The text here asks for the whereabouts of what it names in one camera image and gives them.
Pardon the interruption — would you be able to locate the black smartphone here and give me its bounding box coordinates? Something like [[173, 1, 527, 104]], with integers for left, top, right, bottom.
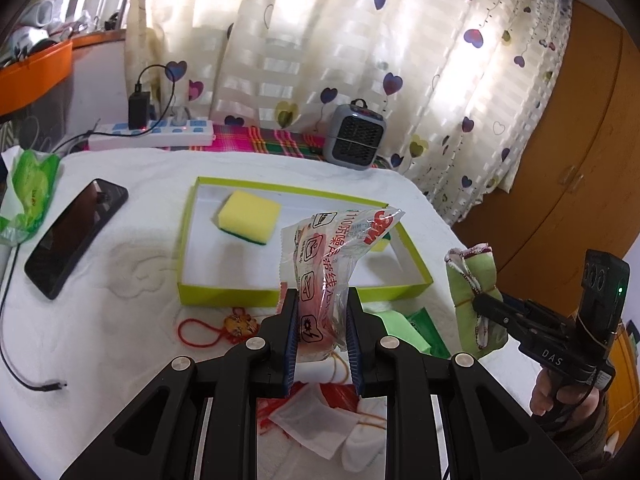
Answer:
[[24, 179, 129, 300]]

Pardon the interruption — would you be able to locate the black usb cable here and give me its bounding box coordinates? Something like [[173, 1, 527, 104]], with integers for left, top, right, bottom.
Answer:
[[0, 242, 68, 394]]

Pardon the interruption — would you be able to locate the white blue power strip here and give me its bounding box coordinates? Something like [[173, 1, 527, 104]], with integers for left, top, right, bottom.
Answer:
[[88, 119, 215, 151]]

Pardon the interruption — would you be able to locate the brown wooden wardrobe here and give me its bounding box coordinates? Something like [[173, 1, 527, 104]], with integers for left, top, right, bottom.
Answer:
[[454, 2, 639, 314]]

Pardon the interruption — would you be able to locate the black power adapter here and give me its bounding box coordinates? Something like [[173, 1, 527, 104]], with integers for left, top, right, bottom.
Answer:
[[128, 82, 151, 130]]

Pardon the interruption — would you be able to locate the clear red printed plastic bag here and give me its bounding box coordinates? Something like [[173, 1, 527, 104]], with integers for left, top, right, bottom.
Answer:
[[280, 207, 404, 362]]

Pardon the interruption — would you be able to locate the red tassel knot charm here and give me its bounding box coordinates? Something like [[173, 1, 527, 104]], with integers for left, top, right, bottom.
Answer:
[[177, 309, 388, 441]]

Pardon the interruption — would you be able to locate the pink plaid cloth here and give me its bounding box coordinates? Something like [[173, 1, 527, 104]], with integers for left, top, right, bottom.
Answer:
[[165, 125, 404, 169]]

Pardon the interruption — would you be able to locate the black charger cable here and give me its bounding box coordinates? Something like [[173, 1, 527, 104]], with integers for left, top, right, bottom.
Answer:
[[49, 63, 177, 156]]

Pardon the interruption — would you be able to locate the green rimmed shallow box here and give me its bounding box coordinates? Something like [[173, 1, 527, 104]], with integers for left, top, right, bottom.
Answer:
[[177, 177, 433, 308]]

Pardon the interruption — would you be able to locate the orange plastic tray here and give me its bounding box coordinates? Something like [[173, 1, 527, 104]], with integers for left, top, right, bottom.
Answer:
[[0, 40, 73, 116]]

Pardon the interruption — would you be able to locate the right hand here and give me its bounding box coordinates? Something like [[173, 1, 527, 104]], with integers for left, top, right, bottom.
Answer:
[[529, 368, 600, 428]]

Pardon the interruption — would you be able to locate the green printed packet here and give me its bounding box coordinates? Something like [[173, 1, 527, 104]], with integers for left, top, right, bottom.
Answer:
[[375, 309, 451, 359]]

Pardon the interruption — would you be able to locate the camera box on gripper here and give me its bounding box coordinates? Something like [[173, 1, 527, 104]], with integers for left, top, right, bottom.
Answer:
[[577, 249, 630, 350]]

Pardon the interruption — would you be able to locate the white paper sachet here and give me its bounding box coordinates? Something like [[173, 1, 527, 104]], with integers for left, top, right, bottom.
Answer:
[[269, 384, 359, 460]]

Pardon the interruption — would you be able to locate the green tissue packet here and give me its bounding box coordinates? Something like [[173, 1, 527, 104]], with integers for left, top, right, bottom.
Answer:
[[1, 145, 61, 246]]

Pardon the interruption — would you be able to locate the grey small fan heater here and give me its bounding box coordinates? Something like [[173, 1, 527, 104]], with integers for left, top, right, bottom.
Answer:
[[323, 99, 386, 170]]

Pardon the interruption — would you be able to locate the cream heart pattern curtain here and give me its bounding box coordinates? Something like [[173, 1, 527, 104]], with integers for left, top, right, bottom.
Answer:
[[125, 0, 573, 224]]

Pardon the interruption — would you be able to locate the yellow sponge green backing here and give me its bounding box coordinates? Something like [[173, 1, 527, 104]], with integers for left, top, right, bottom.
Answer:
[[216, 190, 281, 245]]

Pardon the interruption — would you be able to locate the white plug in strip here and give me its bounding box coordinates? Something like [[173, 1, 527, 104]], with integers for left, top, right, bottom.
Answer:
[[169, 106, 191, 128]]

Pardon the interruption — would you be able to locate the white fluffy towel cover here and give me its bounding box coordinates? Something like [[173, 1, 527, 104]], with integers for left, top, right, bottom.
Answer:
[[0, 146, 547, 480]]

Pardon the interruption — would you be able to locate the green cloth bundle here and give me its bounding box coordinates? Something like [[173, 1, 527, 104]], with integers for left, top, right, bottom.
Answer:
[[445, 243, 509, 359]]

